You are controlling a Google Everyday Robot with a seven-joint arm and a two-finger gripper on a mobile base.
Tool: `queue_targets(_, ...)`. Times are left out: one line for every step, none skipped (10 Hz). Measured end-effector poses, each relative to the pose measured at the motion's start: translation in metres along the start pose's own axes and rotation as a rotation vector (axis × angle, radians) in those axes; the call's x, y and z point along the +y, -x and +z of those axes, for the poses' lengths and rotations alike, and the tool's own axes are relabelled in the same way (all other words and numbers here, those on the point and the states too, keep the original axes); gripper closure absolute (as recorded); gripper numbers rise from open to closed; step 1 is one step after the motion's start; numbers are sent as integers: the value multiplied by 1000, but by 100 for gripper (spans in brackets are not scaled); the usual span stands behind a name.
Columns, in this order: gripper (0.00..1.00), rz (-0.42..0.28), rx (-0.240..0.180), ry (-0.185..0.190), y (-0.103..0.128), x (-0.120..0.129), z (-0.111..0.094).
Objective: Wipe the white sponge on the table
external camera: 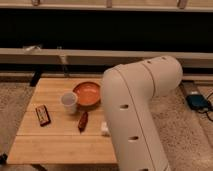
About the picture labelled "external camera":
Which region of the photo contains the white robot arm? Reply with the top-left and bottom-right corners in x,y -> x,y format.
101,56 -> 183,171

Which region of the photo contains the orange bowl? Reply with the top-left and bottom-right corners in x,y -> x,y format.
73,82 -> 100,106

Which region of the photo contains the white paper cup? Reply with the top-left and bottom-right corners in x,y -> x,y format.
61,92 -> 78,115

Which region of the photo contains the red sausage toy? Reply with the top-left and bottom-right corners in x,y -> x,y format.
78,112 -> 88,132

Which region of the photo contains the brown chocolate bar wrapper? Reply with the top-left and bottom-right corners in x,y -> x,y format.
35,105 -> 51,127

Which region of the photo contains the blue box device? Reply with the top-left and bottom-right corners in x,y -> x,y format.
186,94 -> 208,110

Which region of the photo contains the light wooden rail frame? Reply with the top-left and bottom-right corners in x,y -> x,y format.
0,48 -> 213,68

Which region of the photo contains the black cable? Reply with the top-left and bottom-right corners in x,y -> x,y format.
198,92 -> 213,122

